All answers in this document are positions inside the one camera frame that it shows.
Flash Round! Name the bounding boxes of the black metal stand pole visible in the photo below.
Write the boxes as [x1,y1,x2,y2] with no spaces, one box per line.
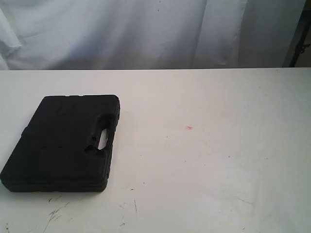
[289,0,311,67]

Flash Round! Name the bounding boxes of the black plastic tool case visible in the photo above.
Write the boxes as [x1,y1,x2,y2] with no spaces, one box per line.
[0,95,120,192]

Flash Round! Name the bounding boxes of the white backdrop curtain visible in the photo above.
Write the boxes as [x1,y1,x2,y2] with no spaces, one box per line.
[0,0,305,70]

